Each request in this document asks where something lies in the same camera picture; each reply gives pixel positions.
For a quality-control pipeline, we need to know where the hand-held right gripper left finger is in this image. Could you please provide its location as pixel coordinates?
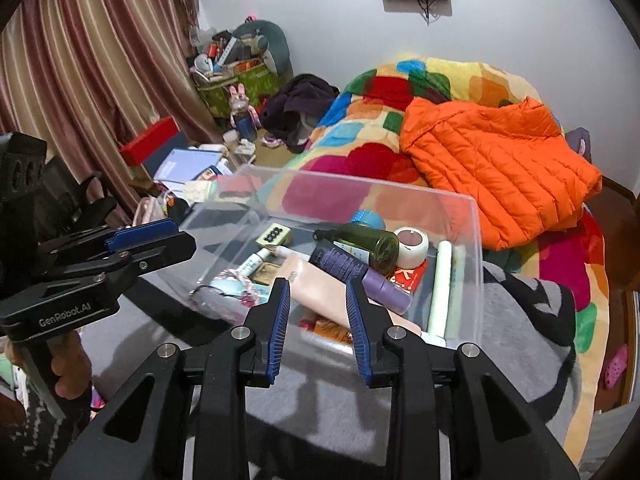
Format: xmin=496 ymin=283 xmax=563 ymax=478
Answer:
xmin=50 ymin=276 xmax=293 ymax=480

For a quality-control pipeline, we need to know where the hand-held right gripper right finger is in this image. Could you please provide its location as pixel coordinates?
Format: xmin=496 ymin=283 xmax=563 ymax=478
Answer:
xmin=345 ymin=277 xmax=581 ymax=480

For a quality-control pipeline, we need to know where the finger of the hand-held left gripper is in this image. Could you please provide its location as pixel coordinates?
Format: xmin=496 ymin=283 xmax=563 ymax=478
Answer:
xmin=37 ymin=217 xmax=180 ymax=271
xmin=47 ymin=231 xmax=197 ymax=291

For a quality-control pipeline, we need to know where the beige cosmetic tube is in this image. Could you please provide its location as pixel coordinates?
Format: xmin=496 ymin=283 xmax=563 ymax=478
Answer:
xmin=274 ymin=252 xmax=423 ymax=346

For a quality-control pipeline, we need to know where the clear plastic storage box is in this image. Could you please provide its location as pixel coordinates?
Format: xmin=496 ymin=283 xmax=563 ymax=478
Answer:
xmin=177 ymin=164 xmax=485 ymax=356

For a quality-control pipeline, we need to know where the person's left forearm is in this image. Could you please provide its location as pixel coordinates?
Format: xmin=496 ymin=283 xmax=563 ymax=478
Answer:
xmin=0 ymin=385 xmax=91 ymax=480

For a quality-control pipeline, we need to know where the person's left hand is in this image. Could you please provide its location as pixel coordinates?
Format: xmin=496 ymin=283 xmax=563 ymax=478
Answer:
xmin=47 ymin=332 xmax=93 ymax=401

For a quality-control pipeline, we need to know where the pink pouch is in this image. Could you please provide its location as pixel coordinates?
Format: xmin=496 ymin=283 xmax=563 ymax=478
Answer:
xmin=132 ymin=196 xmax=168 ymax=226

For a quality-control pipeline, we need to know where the orange packet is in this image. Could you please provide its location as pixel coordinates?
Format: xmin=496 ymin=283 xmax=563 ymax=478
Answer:
xmin=300 ymin=316 xmax=353 ymax=345

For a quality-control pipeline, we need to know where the gold tin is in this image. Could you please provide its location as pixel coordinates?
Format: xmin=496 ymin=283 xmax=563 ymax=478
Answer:
xmin=247 ymin=262 xmax=281 ymax=286

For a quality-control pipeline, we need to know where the grey pouch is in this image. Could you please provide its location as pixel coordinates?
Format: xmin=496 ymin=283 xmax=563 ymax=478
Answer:
xmin=189 ymin=284 xmax=271 ymax=325

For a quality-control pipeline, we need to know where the dark tube with purple cap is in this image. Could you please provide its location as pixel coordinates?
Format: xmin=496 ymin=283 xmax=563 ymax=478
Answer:
xmin=309 ymin=239 xmax=413 ymax=313

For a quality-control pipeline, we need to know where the small white tube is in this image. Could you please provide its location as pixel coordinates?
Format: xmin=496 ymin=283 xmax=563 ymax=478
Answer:
xmin=235 ymin=246 xmax=296 ymax=277

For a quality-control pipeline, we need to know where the dark blue box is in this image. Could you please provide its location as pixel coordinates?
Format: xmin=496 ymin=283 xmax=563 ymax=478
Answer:
xmin=142 ymin=132 xmax=188 ymax=181

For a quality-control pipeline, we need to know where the blue white booklet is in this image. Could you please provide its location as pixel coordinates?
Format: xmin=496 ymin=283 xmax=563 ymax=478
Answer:
xmin=152 ymin=147 xmax=223 ymax=183

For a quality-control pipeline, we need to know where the dark green bottle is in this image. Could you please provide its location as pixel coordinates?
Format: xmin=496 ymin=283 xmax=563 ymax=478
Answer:
xmin=314 ymin=222 xmax=401 ymax=277

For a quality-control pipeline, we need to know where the white green tube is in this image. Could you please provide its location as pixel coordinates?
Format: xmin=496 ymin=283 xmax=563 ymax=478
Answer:
xmin=426 ymin=240 xmax=457 ymax=346

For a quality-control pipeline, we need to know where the white tape roll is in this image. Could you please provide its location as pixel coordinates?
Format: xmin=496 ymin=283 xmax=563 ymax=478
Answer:
xmin=392 ymin=226 xmax=431 ymax=270

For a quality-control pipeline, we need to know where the cream box with black dots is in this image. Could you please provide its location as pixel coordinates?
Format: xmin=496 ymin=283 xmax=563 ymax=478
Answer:
xmin=256 ymin=225 xmax=291 ymax=247

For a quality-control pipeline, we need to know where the red box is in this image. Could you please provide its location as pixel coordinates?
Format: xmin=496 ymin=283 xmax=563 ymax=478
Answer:
xmin=119 ymin=116 xmax=180 ymax=167

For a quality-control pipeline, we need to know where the blue tape roll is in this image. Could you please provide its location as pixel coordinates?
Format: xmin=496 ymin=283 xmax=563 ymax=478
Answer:
xmin=350 ymin=210 xmax=387 ymax=231

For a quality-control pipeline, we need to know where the pink bunny toy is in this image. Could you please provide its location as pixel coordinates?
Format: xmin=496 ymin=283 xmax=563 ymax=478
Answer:
xmin=227 ymin=85 xmax=251 ymax=116

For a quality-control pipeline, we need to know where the colourful patchwork blanket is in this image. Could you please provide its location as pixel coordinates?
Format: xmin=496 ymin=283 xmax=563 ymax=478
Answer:
xmin=255 ymin=57 xmax=608 ymax=356

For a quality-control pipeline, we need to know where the grey black blanket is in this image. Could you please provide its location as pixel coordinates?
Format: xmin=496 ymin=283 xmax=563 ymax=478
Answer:
xmin=80 ymin=260 xmax=583 ymax=480

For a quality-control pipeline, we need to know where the striped brown curtain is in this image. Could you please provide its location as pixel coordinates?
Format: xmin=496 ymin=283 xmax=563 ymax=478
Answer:
xmin=0 ymin=0 xmax=223 ymax=221

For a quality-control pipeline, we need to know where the green storage bin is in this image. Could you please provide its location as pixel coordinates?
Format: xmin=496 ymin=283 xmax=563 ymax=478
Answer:
xmin=195 ymin=62 xmax=281 ymax=118

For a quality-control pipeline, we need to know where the orange puffer jacket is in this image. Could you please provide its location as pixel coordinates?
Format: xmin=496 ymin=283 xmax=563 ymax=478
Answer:
xmin=399 ymin=96 xmax=603 ymax=252

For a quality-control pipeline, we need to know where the dark clothes pile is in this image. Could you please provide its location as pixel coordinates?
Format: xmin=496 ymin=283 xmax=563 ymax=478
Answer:
xmin=259 ymin=74 xmax=341 ymax=153

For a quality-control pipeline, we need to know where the pink slipper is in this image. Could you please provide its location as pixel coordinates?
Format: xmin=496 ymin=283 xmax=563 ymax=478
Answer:
xmin=602 ymin=344 xmax=629 ymax=390

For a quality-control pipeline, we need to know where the white plastic furniture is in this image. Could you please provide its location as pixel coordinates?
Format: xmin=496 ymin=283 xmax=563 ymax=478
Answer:
xmin=575 ymin=400 xmax=638 ymax=480

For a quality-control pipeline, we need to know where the brown wooden furniture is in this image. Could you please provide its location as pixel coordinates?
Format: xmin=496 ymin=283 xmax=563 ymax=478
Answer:
xmin=582 ymin=175 xmax=640 ymax=411

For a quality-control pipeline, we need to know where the black curved frame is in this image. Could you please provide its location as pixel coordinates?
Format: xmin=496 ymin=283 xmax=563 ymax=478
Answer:
xmin=42 ymin=155 xmax=118 ymax=231

